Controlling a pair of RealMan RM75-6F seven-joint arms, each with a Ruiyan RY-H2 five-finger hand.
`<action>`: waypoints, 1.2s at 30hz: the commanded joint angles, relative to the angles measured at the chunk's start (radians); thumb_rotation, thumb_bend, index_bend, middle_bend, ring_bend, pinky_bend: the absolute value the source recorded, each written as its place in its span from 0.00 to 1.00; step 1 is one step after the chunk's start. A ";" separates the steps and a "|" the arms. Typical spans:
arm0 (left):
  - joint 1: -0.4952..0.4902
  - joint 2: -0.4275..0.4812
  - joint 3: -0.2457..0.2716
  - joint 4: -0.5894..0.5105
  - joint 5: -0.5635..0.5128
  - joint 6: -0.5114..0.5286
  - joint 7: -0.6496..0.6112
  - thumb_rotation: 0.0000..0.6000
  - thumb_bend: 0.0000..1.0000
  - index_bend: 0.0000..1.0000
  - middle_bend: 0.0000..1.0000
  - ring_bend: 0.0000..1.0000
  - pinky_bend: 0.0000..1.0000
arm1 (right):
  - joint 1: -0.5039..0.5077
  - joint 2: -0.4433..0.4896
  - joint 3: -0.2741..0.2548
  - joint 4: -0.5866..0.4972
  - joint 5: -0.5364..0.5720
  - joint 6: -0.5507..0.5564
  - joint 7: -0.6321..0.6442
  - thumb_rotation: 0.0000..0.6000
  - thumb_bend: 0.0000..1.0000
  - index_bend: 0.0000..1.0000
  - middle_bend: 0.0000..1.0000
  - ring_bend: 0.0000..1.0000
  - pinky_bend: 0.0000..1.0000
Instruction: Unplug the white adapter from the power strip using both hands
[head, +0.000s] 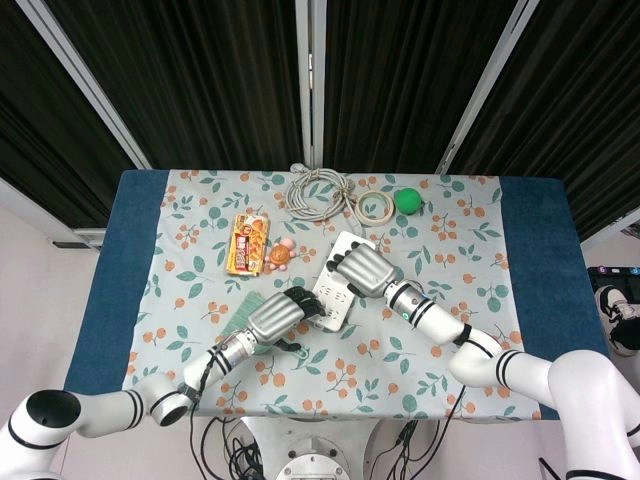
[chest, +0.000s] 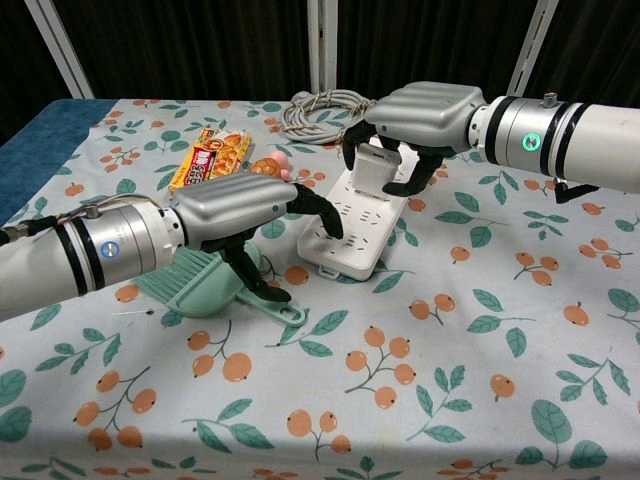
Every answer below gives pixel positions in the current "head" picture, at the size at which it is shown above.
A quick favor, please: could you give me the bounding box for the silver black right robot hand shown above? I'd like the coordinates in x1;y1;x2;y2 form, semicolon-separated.
325;241;400;300

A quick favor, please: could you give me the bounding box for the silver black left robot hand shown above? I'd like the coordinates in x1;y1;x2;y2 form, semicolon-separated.
247;285;330;352

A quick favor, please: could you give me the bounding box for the white power strip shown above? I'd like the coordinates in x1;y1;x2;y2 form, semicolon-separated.
311;230;378;333

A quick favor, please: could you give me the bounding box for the white grey robot base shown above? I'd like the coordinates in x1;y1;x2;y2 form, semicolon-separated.
238;416;382;480

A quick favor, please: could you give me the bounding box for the green cloth piece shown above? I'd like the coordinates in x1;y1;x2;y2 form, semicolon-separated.
219;291;267;335

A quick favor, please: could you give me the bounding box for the beige masking tape roll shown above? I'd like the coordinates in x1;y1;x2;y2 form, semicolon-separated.
355;190;395;225

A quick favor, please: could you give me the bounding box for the brown pink turtle toy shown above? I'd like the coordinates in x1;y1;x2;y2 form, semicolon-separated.
263;238;298;273

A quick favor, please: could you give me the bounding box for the yellow snack package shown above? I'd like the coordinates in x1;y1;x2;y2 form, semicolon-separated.
225;213;272;278

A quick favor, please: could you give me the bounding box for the green ball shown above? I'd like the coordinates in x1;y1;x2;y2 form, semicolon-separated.
393;186;426;217

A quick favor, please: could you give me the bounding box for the floral print tablecloth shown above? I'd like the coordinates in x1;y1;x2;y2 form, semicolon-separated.
122;168;544;422

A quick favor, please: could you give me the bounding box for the blue table cover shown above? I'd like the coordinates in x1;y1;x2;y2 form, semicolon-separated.
63;168;624;422

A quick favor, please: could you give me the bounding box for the black pleated curtain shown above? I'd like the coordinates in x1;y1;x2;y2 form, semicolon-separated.
448;0;640;243
0;0;137;232
324;0;517;172
45;0;305;170

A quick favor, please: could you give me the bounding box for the black white sneaker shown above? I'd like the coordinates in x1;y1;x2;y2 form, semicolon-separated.
594;284;640;357

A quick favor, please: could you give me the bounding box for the grey cable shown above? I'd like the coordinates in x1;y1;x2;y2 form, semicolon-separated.
285;163;362;236

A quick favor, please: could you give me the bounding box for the black cable bundle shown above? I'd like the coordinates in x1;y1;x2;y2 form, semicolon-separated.
188;413;282;480
372;384;469;480

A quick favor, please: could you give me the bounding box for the white metal frame post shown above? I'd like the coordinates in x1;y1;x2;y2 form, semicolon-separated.
18;0;152;170
434;0;532;175
294;0;327;170

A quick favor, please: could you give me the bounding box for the black curtain rail foot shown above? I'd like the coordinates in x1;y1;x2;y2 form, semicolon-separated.
51;226;107;250

